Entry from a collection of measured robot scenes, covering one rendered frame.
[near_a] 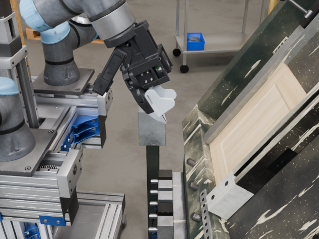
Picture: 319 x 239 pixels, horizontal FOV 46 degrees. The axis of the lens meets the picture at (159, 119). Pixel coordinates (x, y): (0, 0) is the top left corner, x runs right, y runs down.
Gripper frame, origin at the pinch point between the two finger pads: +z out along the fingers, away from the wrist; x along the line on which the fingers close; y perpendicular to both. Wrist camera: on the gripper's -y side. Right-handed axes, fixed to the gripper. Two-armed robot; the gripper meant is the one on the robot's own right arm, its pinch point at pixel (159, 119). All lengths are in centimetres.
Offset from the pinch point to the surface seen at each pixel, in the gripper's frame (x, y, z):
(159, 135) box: 67, -30, 42
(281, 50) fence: 55, 29, 20
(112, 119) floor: 203, -117, 87
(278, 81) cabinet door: 46, 24, 26
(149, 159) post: 69, -42, 53
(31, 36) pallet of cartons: 387, -248, 15
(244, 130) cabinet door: 40, 9, 36
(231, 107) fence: 54, 6, 34
